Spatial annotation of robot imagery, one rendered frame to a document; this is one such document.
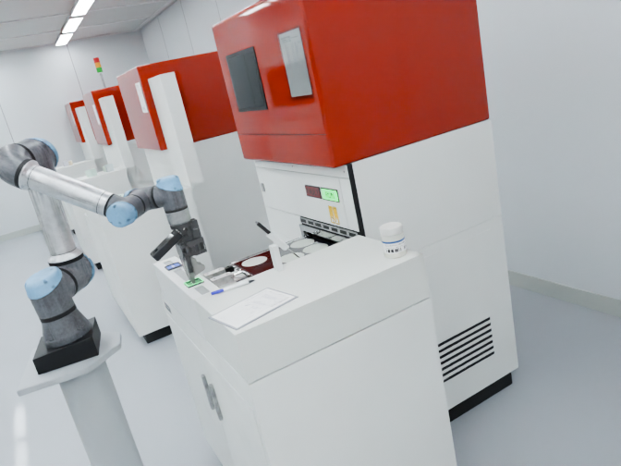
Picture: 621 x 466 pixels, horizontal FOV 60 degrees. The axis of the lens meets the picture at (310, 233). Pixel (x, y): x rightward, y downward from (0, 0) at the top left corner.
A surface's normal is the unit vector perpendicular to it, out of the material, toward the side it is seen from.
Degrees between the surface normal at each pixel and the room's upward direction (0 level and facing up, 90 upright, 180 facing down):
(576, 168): 90
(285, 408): 90
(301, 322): 90
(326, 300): 90
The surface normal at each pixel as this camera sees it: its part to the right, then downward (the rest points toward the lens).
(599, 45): -0.85, 0.32
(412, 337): 0.48, 0.15
